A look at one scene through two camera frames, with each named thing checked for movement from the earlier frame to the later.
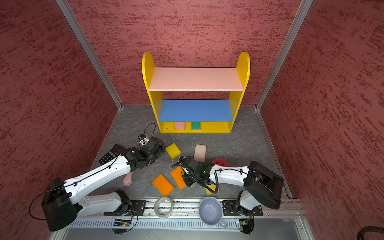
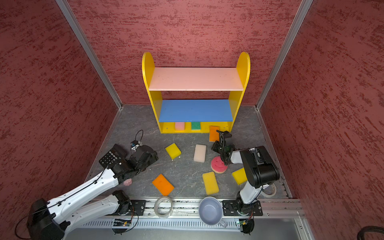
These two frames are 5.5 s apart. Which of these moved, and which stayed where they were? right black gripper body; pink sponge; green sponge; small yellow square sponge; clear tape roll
Moved: right black gripper body
Stayed: clear tape roll; pink sponge; green sponge; small yellow square sponge
